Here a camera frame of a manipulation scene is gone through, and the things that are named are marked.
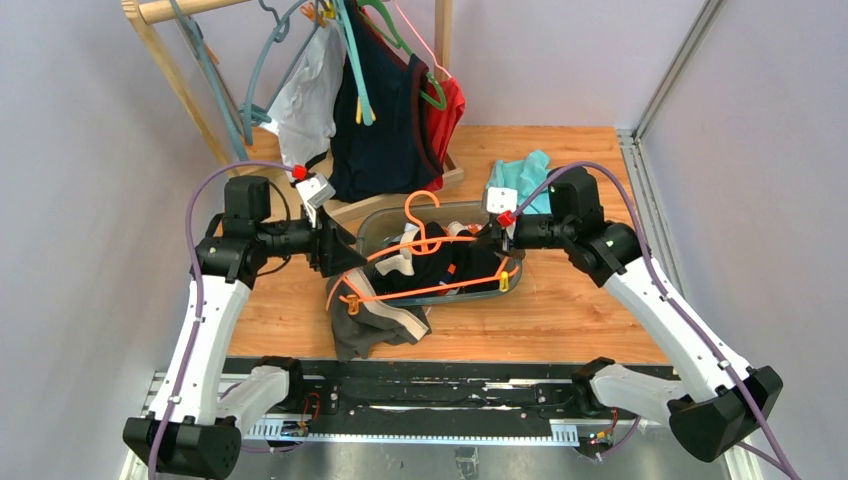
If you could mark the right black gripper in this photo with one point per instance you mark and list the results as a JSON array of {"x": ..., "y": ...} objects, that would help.
[{"x": 502, "y": 240}]

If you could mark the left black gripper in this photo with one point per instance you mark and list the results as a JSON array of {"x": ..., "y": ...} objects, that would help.
[{"x": 319, "y": 244}]

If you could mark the dark grey cream-band underwear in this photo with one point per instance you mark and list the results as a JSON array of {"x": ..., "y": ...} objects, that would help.
[{"x": 376, "y": 322}]

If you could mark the teal clip hanger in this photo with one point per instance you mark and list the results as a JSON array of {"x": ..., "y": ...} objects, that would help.
[{"x": 358, "y": 60}]

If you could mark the grey-blue clip hanger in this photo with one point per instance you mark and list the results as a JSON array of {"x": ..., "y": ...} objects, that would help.
[{"x": 195, "y": 39}]

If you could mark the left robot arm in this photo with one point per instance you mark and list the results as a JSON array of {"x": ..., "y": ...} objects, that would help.
[{"x": 190, "y": 429}]

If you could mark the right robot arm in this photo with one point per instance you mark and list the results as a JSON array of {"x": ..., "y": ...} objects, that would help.
[{"x": 717, "y": 398}]

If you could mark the black underwear in basket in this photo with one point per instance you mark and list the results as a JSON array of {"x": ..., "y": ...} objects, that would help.
[{"x": 473, "y": 263}]

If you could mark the orange white underwear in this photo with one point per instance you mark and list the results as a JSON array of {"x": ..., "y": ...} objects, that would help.
[{"x": 456, "y": 228}]

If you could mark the white grey underwear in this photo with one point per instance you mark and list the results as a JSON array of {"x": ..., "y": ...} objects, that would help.
[{"x": 302, "y": 114}]

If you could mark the pink thin hanger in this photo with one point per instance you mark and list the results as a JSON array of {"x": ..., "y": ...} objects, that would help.
[{"x": 439, "y": 48}]

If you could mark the green hanger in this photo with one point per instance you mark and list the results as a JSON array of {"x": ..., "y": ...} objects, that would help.
[{"x": 396, "y": 40}]

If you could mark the teal cloth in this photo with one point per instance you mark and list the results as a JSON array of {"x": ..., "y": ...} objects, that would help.
[{"x": 523, "y": 176}]

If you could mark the dark navy tank top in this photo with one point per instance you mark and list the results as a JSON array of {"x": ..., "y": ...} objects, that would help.
[{"x": 394, "y": 155}]

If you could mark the red garment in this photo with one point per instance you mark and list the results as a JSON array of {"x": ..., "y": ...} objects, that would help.
[{"x": 439, "y": 127}]

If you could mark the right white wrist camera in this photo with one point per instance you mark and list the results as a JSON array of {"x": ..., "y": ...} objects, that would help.
[{"x": 498, "y": 200}]

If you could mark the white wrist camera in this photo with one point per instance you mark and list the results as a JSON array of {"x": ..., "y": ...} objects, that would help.
[
  {"x": 314, "y": 192},
  {"x": 498, "y": 200}
]

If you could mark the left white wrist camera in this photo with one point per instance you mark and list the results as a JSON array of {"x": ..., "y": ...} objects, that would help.
[{"x": 314, "y": 192}]

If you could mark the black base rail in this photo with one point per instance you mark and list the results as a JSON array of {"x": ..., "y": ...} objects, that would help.
[{"x": 441, "y": 403}]

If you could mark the aluminium frame rail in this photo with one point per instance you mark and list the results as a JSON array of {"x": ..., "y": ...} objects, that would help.
[{"x": 679, "y": 165}]

